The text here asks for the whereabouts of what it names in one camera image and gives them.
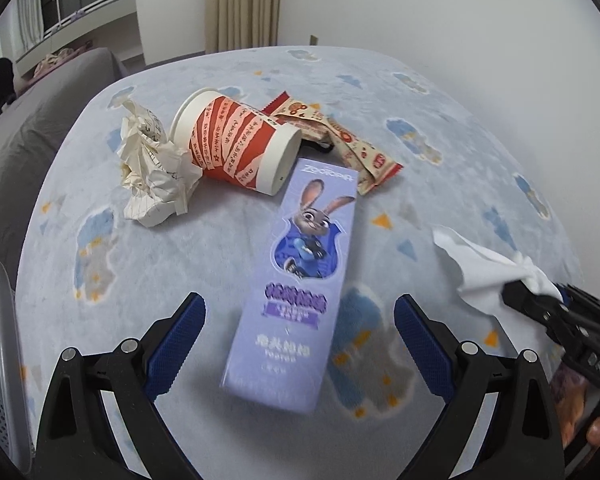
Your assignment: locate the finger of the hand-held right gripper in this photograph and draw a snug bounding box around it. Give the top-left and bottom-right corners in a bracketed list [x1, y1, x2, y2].
[555, 284, 600, 326]
[501, 280, 588, 356]

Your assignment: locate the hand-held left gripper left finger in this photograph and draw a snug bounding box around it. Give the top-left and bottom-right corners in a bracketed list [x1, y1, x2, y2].
[34, 291, 207, 480]

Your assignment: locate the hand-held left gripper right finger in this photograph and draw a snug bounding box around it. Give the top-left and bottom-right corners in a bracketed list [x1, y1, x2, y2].
[394, 294, 567, 480]

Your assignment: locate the white tissue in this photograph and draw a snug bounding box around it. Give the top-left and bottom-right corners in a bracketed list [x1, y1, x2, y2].
[431, 226, 563, 318]

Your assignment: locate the purple rabbit print box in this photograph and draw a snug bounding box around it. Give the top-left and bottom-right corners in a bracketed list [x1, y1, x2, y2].
[219, 160, 357, 416]

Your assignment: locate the white paper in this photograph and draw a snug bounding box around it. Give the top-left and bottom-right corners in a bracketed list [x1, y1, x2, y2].
[116, 100, 203, 228]

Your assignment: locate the grey perforated basket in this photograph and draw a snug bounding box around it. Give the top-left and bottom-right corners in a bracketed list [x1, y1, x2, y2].
[0, 255, 33, 476]

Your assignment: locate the long beige snack wrapper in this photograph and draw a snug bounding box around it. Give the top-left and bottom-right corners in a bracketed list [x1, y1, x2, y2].
[320, 117, 405, 196]

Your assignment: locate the red white paper cup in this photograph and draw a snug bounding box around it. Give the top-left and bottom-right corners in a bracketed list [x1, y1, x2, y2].
[172, 87, 302, 197]

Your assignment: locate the short beige snack wrapper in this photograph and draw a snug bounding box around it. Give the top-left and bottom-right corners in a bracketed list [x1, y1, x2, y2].
[260, 91, 341, 143]

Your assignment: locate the person's right forearm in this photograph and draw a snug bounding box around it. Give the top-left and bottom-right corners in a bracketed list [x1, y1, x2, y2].
[552, 362, 593, 443]

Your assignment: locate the light blue printed blanket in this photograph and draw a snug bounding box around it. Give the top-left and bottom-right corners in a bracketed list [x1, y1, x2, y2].
[15, 46, 588, 480]

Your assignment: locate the bed with grey sheet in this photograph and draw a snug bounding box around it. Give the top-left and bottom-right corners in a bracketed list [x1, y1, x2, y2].
[0, 47, 128, 291]

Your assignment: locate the beige clothes pile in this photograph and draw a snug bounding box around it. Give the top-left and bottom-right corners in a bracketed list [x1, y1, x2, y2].
[35, 50, 81, 78]

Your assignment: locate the white window desk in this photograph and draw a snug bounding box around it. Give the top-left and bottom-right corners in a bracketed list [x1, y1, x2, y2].
[17, 20, 146, 73]

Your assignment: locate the wide beige curtain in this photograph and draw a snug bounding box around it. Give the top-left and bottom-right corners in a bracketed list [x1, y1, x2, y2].
[205, 0, 281, 56]

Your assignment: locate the white sheer curtain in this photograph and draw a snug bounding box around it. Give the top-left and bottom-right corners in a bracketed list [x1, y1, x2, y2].
[17, 0, 46, 46]

